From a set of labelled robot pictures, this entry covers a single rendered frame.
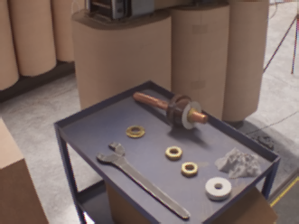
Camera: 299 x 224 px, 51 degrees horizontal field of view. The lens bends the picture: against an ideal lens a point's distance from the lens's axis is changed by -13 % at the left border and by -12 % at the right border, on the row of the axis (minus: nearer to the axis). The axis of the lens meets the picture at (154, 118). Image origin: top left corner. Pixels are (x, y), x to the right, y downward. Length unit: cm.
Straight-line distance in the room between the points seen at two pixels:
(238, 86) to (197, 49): 56
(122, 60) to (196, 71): 50
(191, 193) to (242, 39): 134
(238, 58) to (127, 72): 86
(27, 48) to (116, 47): 171
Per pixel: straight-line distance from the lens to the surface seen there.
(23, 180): 111
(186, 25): 174
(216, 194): 93
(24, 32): 304
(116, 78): 155
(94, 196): 146
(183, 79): 187
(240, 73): 222
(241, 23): 208
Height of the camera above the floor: 157
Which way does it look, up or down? 35 degrees down
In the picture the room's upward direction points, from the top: 1 degrees counter-clockwise
